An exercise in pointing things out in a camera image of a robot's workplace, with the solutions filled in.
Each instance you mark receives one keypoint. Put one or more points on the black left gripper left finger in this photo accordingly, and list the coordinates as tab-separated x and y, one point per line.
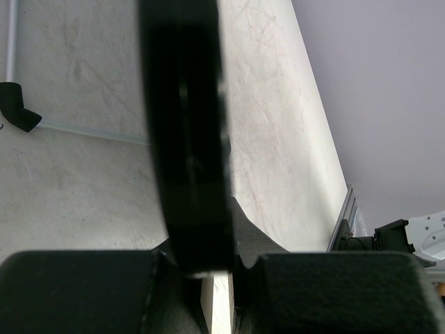
99	291

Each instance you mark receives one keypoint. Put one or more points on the aluminium mounting rail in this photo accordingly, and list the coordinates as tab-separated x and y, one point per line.
348	211

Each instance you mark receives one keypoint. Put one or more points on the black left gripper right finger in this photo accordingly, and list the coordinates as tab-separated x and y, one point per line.
337	292

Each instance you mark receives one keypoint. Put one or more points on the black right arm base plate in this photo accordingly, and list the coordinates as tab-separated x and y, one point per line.
345	241

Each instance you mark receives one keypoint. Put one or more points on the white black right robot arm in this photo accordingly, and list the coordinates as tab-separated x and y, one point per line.
422	237

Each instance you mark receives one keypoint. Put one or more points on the small black-framed whiteboard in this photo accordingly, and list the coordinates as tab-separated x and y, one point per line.
184	91

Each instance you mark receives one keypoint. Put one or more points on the metal wire whiteboard stand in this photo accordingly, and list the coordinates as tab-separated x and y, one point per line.
77	63

